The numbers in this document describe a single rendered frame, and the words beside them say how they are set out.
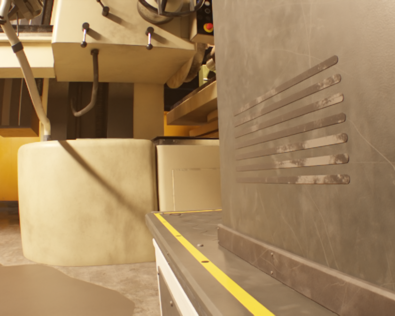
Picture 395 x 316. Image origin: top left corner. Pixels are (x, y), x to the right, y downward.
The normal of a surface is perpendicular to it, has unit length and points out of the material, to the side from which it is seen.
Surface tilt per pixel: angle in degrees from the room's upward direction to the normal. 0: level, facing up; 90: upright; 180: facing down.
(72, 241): 90
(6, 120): 90
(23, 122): 90
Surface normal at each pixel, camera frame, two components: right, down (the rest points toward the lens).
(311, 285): -0.96, 0.02
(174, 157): 0.40, -0.08
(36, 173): -0.22, -0.06
